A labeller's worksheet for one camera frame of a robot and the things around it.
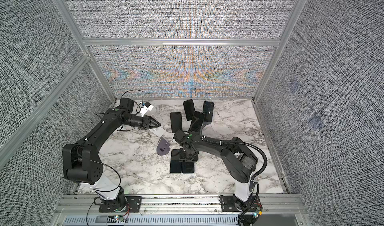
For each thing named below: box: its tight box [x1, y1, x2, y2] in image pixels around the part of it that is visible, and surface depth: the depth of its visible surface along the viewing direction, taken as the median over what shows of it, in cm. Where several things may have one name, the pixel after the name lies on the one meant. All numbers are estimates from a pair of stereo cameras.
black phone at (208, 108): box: [202, 101, 214, 122], surface depth 99 cm
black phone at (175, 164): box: [169, 149, 182, 173], surface depth 87 cm
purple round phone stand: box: [156, 137, 170, 156], surface depth 92 cm
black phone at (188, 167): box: [182, 162, 195, 174], surface depth 85 cm
